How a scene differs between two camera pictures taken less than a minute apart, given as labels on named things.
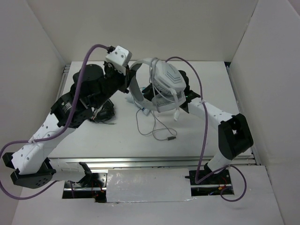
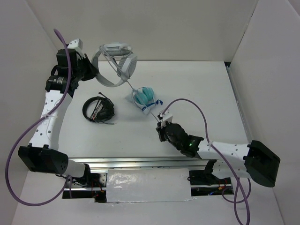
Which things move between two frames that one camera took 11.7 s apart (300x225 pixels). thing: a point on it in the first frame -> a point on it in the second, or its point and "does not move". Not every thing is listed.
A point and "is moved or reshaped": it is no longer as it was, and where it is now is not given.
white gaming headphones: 168,84 is moved or reshaped
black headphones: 103,113 does not move
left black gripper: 124,79 -> 91,72
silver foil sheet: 148,185 does not move
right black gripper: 148,94 -> 161,130
